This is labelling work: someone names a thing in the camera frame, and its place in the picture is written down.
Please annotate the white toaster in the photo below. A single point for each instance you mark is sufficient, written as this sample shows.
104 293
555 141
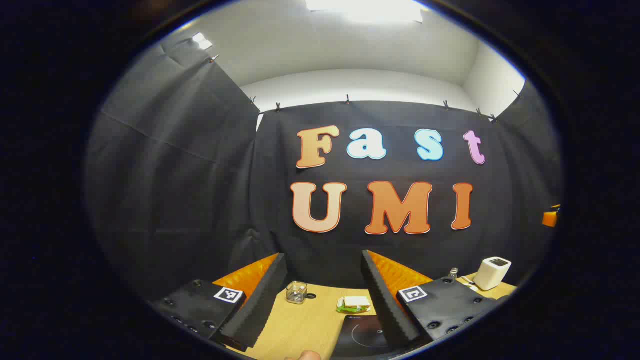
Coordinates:
490 275

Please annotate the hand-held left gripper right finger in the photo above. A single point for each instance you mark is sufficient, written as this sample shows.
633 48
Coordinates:
387 305

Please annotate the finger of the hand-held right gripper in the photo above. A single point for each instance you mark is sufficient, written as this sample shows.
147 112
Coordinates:
550 219

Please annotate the black backdrop cloth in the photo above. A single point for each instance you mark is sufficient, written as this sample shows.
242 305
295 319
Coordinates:
200 200

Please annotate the black induction cooktop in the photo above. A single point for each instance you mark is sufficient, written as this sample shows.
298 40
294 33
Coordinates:
360 332

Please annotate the metal spoon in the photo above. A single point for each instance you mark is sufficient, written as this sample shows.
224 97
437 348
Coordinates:
467 280

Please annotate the clear plastic water bottle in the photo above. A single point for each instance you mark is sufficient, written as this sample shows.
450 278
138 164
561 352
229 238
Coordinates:
453 273

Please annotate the sandwich with lettuce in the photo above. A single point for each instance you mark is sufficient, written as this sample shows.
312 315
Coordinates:
356 301

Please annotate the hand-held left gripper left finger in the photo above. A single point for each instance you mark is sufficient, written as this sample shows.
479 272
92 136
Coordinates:
260 300

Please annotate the metal mesh holder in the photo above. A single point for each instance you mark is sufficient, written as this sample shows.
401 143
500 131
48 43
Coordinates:
296 295

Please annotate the ceiling light panel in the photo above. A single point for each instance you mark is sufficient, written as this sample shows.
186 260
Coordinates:
365 9
202 41

